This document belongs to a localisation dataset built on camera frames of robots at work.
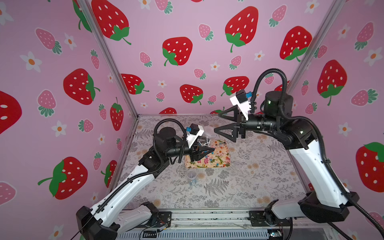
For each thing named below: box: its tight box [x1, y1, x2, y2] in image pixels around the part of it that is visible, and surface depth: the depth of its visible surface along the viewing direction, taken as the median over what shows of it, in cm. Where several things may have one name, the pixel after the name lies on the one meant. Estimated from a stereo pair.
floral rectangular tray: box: [184, 139, 231, 169], surface depth 97 cm
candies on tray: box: [197, 140, 231, 167], surface depth 98 cm
